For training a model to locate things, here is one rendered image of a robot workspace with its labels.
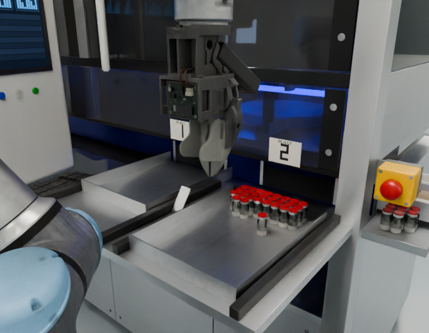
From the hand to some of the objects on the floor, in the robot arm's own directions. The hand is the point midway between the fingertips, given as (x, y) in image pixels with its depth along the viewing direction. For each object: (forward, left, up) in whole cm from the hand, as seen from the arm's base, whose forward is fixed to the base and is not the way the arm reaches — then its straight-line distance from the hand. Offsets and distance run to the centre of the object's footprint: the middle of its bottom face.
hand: (214, 166), depth 57 cm
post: (+30, -26, -110) cm, 117 cm away
